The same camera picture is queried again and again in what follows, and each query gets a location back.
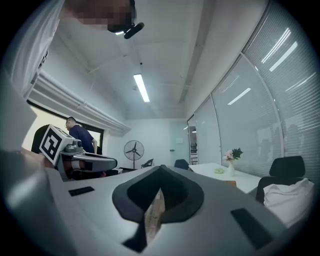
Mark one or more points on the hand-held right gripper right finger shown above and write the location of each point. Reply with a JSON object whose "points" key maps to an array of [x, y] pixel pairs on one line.
{"points": [[215, 225]]}

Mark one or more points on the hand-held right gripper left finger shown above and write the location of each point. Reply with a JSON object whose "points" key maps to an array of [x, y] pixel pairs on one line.
{"points": [[95, 215]]}

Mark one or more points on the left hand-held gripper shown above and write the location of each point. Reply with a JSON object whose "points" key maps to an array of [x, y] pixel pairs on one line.
{"points": [[51, 145]]}

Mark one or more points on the person's left forearm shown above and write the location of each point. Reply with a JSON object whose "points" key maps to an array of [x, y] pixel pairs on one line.
{"points": [[35, 157]]}

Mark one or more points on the black standing fan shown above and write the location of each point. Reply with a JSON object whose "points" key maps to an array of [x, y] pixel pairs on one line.
{"points": [[134, 149]]}

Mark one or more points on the black folding chair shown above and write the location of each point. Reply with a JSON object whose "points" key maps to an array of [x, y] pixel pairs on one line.
{"points": [[147, 163]]}

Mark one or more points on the white table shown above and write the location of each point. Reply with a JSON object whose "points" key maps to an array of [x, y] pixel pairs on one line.
{"points": [[212, 176]]}

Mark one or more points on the light green box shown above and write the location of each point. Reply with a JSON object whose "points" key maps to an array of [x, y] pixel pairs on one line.
{"points": [[218, 171]]}

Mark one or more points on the white vase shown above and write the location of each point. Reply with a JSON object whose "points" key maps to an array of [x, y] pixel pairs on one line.
{"points": [[230, 170]]}

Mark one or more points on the dark blue chair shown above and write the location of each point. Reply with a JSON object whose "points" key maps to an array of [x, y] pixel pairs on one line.
{"points": [[181, 164]]}

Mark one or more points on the pink flower bouquet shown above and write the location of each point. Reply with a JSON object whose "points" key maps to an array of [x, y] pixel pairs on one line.
{"points": [[232, 154]]}

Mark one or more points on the long ceiling light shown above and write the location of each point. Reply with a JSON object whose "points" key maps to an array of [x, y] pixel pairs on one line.
{"points": [[141, 87]]}

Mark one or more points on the black office chair with headrest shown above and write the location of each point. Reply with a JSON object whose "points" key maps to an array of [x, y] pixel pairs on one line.
{"points": [[287, 166]]}

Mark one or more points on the person's white shirt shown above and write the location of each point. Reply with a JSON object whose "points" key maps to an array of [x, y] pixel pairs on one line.
{"points": [[30, 50]]}

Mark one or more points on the person's head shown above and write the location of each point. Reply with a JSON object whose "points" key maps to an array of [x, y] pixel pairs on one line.
{"points": [[100, 12]]}

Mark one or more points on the white ceiling duct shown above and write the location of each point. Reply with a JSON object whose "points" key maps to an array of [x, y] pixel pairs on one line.
{"points": [[82, 106]]}

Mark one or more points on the white wall notice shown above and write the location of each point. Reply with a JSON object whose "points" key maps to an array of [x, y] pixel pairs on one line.
{"points": [[179, 140]]}

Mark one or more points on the black head-worn camera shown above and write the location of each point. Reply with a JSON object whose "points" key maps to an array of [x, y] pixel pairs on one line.
{"points": [[133, 30]]}

